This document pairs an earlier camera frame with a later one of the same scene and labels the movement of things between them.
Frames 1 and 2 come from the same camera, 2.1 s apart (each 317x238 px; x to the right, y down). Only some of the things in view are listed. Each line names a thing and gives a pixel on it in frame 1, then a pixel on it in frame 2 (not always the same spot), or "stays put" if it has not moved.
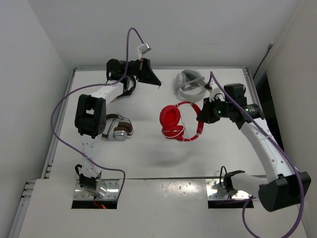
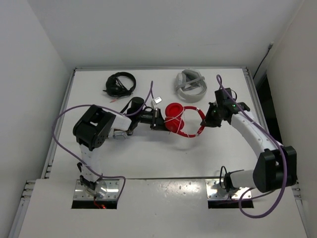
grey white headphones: (190, 85) stays put
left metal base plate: (113, 188) stays put
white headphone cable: (179, 110) to (180, 121)
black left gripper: (143, 73) to (157, 122)
